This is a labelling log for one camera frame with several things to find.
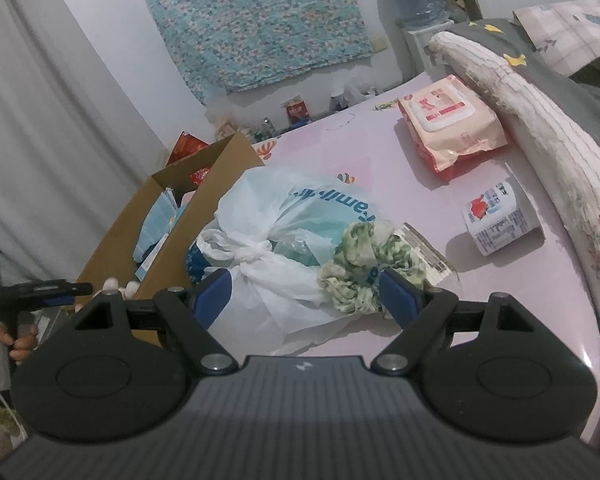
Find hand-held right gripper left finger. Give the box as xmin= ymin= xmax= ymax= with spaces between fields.
xmin=74 ymin=267 xmax=239 ymax=375

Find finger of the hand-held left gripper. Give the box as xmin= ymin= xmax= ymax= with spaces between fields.
xmin=2 ymin=281 xmax=94 ymax=308

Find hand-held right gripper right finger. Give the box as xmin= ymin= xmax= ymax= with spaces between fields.
xmin=369 ymin=267 xmax=537 ymax=377

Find green floral scrunchie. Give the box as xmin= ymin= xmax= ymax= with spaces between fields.
xmin=317 ymin=220 xmax=429 ymax=314

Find cardboard box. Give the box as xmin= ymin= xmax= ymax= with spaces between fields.
xmin=74 ymin=132 xmax=267 ymax=347

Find blue knit cloth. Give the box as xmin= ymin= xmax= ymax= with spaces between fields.
xmin=131 ymin=187 xmax=179 ymax=265

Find white plastic bag teal print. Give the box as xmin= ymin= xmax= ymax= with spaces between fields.
xmin=196 ymin=166 xmax=397 ymax=357

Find person's left hand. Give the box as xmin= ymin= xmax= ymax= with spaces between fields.
xmin=0 ymin=324 xmax=39 ymax=377

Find blue packet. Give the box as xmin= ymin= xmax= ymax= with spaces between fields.
xmin=184 ymin=240 xmax=231 ymax=287

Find clear labelled plastic packet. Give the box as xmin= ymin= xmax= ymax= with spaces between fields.
xmin=394 ymin=222 xmax=457 ymax=292

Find orange snack bag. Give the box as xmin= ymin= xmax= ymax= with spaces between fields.
xmin=166 ymin=131 xmax=211 ymax=167

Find beige paper package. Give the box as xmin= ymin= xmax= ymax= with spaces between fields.
xmin=214 ymin=119 xmax=242 ymax=142

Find white curtain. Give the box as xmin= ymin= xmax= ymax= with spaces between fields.
xmin=0 ymin=0 xmax=182 ymax=283

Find orange wet wipes pack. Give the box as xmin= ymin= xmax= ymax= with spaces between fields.
xmin=397 ymin=74 xmax=509 ymax=182

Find red box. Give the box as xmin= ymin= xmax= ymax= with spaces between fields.
xmin=283 ymin=101 xmax=311 ymax=125

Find crumpled white plastic bag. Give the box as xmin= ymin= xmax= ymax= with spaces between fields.
xmin=337 ymin=79 xmax=381 ymax=107

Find white rolled quilt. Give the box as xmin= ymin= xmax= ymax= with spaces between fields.
xmin=427 ymin=31 xmax=600 ymax=288

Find white water dispenser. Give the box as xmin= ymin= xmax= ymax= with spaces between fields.
xmin=399 ymin=19 xmax=457 ymax=82

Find grey blanket yellow stars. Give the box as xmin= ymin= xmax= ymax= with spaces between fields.
xmin=450 ymin=17 xmax=600 ymax=163

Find checked pillow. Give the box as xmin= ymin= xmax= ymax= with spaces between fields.
xmin=511 ymin=0 xmax=600 ymax=80

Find floral wall cloth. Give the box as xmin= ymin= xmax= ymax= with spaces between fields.
xmin=138 ymin=0 xmax=374 ymax=94

